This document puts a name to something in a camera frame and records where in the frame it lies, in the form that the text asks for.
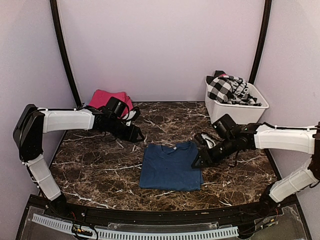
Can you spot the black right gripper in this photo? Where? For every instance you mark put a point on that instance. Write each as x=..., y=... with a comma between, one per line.
x=205, y=154

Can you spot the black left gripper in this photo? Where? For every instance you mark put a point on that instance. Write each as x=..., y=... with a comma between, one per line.
x=131, y=135

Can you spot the dark blue garment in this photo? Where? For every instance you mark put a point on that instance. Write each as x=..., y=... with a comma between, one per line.
x=170, y=168

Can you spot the pink trousers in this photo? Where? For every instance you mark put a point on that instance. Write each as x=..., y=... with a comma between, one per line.
x=101, y=97

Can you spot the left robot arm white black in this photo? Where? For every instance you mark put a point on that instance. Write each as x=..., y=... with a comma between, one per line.
x=35, y=122

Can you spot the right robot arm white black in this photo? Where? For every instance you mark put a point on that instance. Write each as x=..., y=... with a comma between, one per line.
x=301, y=143

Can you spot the white plastic laundry bin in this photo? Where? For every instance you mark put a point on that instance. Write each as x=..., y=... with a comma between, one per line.
x=241, y=114

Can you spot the black white checkered shirt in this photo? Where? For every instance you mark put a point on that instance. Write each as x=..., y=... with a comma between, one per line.
x=218, y=88

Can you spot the black shirt white lettering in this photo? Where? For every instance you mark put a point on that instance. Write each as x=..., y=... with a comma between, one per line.
x=240, y=93

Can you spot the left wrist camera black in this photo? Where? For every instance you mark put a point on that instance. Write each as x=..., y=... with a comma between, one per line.
x=115, y=108

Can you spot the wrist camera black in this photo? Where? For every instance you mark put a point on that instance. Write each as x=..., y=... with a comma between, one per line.
x=225, y=127
x=115, y=108

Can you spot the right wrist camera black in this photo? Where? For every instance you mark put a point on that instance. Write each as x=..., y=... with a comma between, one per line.
x=225, y=127

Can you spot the white slotted cable duct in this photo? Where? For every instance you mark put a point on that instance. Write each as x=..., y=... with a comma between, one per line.
x=121, y=231

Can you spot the black curved front rail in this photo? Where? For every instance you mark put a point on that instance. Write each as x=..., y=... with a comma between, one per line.
x=240, y=214

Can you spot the left black corner post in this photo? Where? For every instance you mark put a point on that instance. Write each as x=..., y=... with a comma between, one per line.
x=63, y=51

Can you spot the black corner post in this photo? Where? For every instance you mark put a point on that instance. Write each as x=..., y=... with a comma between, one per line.
x=261, y=41
x=63, y=51

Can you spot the right black corner post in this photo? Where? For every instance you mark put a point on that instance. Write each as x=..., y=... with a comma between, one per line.
x=261, y=41

